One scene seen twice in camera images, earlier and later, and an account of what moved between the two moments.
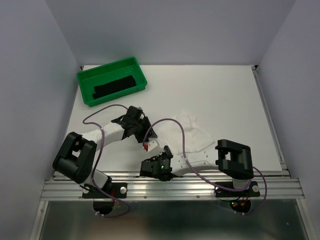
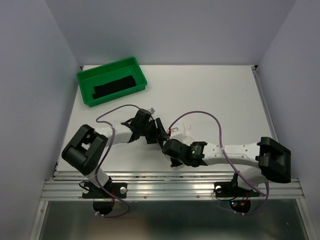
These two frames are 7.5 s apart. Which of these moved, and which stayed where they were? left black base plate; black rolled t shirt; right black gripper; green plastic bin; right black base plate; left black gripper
Moved: right black gripper; left black gripper
Stayed: right black base plate; black rolled t shirt; left black base plate; green plastic bin
